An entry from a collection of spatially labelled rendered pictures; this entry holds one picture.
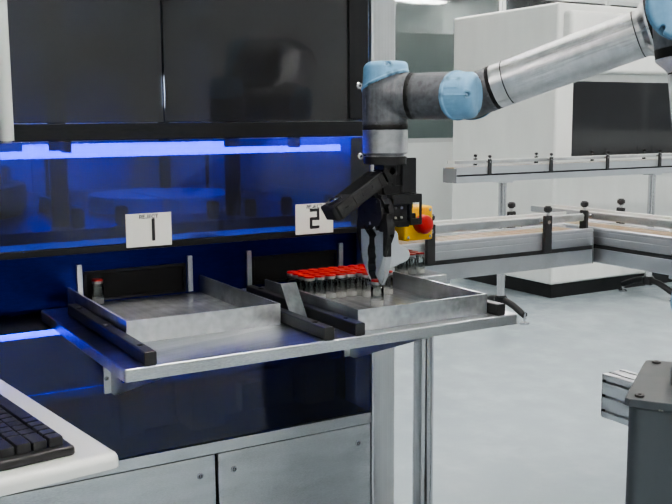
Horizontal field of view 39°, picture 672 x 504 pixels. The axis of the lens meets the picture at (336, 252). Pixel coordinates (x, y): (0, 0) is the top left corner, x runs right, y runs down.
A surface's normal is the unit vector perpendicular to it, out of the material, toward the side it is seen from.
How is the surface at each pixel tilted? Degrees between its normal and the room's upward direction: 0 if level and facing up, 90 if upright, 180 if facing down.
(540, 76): 111
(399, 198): 90
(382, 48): 90
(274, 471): 90
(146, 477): 90
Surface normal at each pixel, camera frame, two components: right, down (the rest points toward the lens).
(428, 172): 0.51, 0.12
